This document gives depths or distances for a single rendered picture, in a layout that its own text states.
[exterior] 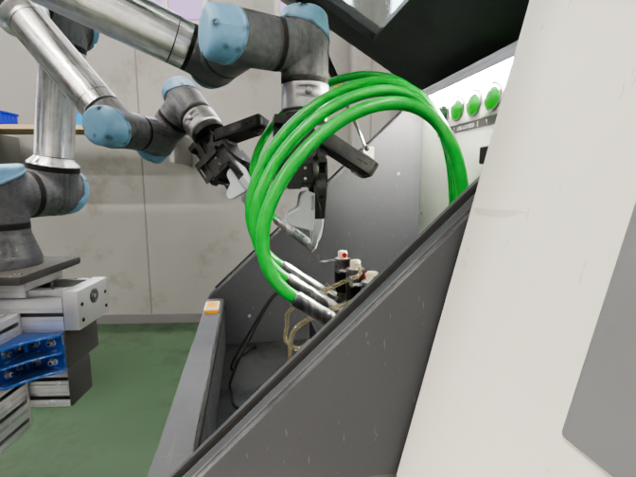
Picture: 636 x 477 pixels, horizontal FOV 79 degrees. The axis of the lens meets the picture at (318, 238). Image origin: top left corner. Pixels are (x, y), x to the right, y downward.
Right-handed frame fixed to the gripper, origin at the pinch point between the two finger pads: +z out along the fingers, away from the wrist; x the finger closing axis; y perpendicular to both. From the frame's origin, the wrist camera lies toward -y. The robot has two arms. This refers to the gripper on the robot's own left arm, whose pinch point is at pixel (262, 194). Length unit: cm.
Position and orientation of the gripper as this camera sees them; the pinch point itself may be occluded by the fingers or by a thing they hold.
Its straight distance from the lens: 76.5
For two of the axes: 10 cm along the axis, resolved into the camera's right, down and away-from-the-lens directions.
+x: -4.2, -0.9, -9.0
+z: 5.6, 7.6, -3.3
